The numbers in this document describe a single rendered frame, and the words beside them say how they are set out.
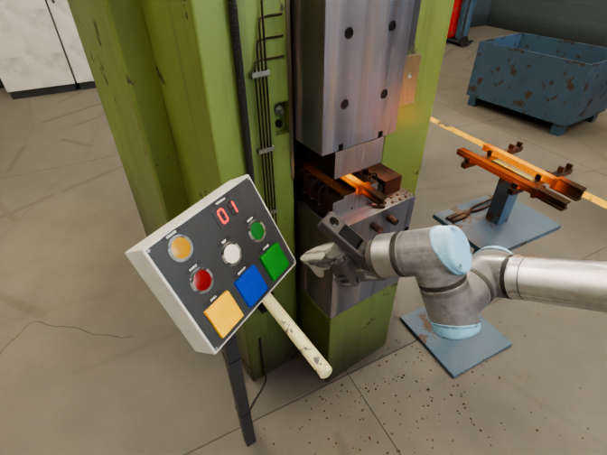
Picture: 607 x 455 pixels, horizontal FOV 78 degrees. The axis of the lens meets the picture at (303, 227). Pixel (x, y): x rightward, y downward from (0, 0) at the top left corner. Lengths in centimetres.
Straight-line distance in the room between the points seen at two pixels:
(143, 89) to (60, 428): 147
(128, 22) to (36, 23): 484
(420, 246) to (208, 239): 45
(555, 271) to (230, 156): 83
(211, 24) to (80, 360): 177
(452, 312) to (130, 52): 121
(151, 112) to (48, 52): 485
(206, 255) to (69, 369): 153
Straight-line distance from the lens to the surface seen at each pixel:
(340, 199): 127
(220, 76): 105
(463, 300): 76
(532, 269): 81
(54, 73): 635
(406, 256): 72
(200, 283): 85
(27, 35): 627
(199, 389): 199
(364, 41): 111
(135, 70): 145
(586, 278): 78
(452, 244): 70
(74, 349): 236
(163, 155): 156
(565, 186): 153
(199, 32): 102
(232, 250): 90
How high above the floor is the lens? 168
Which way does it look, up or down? 38 degrees down
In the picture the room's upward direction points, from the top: 1 degrees counter-clockwise
